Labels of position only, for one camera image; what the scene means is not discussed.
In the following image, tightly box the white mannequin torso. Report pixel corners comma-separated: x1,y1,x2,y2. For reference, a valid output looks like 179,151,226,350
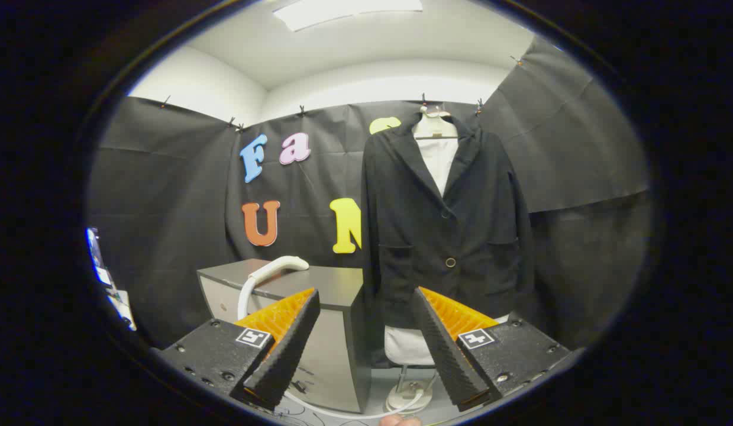
383,135,512,366

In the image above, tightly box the row of black clips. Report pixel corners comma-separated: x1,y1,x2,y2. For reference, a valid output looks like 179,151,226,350
159,54,524,131

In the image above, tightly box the white plastic hanger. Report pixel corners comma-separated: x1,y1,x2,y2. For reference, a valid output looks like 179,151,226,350
414,105,460,141

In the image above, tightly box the black backdrop cloth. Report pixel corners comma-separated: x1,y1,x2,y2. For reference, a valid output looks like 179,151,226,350
85,35,651,350

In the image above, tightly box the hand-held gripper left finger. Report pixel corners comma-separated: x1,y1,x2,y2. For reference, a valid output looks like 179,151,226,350
150,288,321,412

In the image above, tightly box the white garment steamer head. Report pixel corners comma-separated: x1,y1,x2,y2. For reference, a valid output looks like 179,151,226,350
248,256,310,286

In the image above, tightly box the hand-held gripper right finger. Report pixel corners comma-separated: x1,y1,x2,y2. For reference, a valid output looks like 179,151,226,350
412,286,586,413

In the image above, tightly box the mannequin stand base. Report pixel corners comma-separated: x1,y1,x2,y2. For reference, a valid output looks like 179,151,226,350
385,366,438,415

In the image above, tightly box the black jacket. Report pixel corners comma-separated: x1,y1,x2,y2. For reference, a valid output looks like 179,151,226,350
361,112,535,329

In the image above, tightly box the blue and white clutter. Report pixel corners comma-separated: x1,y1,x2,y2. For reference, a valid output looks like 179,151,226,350
85,228,137,331

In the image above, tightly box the ceiling light panel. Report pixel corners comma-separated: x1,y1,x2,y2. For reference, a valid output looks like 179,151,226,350
273,0,424,32

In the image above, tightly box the grey cabinet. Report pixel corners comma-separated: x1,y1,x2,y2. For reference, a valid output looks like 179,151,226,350
196,259,373,414

